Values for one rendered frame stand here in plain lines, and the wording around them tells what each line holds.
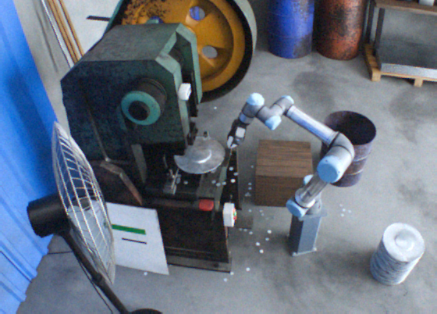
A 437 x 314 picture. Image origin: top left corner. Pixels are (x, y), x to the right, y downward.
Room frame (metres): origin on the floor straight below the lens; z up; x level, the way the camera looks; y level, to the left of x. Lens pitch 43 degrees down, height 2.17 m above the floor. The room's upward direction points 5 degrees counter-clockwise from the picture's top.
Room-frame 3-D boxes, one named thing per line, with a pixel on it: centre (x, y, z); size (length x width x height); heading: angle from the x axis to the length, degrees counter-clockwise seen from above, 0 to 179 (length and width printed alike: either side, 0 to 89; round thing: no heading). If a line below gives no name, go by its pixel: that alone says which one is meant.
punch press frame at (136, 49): (1.53, 0.40, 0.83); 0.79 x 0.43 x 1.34; 77
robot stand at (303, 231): (1.28, -0.50, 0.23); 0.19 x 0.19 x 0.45; 5
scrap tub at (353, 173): (1.94, -0.98, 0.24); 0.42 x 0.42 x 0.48
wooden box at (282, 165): (1.81, -0.44, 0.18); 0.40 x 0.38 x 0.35; 78
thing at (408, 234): (0.98, -1.08, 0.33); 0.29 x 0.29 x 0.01
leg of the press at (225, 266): (1.27, 0.46, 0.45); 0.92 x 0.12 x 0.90; 77
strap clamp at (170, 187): (1.33, 0.30, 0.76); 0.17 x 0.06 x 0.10; 167
